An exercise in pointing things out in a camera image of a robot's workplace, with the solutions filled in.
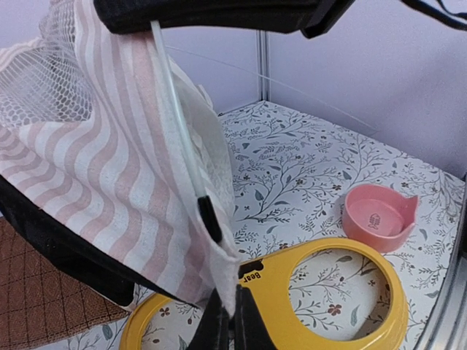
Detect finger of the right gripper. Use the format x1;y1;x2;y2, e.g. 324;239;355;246
93;0;353;39

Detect right aluminium frame post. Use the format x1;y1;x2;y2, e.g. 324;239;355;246
257;31;271;101

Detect brown checkered mat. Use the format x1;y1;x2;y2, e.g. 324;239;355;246
1;219;128;349

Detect pink striped pet tent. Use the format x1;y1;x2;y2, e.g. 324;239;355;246
1;1;240;314

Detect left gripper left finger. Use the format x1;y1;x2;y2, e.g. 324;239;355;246
187;289;230;350

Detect white tent pole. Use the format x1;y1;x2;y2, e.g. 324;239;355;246
150;20;223;244

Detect pink pet bowl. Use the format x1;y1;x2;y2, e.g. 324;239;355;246
342;184;419;253

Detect yellow double bowl holder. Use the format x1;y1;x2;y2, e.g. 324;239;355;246
118;236;409;350

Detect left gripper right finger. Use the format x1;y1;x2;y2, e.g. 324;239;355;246
233;285;277;350

